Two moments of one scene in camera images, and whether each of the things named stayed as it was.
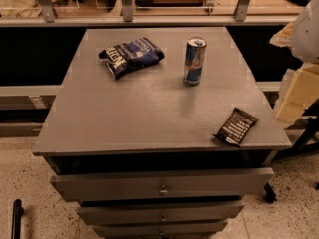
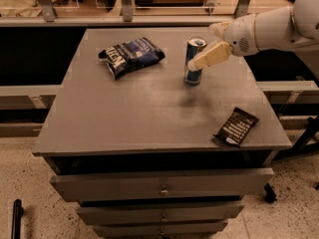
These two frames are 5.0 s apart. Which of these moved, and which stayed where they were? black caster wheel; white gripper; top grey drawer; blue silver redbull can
Moved: white gripper
Stayed: blue silver redbull can; top grey drawer; black caster wheel
